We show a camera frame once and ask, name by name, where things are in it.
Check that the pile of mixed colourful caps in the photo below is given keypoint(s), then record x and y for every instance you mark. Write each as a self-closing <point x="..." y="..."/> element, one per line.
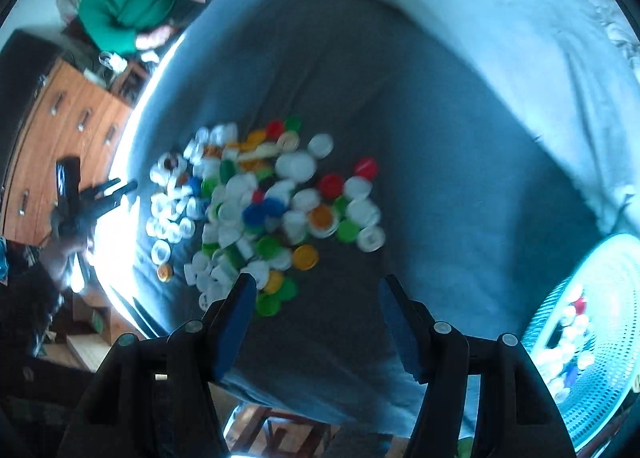
<point x="240" y="198"/>

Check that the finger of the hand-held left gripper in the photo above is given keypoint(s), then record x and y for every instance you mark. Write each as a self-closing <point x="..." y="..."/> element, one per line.
<point x="102" y="189"/>
<point x="115" y="200"/>

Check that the small wooden stool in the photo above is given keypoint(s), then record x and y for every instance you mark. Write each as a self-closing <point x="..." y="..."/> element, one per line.
<point x="130" y="82"/>

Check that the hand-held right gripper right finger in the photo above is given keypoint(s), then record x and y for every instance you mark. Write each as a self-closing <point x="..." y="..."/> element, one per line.
<point x="400" y="333"/>

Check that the wooden chest of drawers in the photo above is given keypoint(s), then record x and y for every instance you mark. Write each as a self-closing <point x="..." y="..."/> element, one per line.
<point x="60" y="137"/>

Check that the small white handbag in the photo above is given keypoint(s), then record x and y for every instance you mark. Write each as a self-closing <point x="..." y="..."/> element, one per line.
<point x="114" y="61"/>

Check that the grey-blue bed sheet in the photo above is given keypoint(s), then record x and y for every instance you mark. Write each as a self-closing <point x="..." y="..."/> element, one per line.
<point x="400" y="213"/>

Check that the group of white bottle caps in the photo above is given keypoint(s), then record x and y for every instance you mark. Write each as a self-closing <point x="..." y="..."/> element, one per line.
<point x="565" y="353"/>

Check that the blue perforated plastic basket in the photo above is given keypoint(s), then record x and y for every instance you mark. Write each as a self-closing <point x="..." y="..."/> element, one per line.
<point x="600" y="388"/>

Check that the white crumpled sheet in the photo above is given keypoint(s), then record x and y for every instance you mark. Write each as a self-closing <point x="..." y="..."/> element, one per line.
<point x="620" y="27"/>

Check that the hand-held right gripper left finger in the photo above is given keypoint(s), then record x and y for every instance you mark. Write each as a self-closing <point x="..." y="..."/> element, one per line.
<point x="235" y="328"/>

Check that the black flat television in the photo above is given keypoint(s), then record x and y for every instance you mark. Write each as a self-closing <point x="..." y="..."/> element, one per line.
<point x="25" y="77"/>

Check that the light blue duvet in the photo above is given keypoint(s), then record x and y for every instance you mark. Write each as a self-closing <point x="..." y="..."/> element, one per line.
<point x="500" y="37"/>

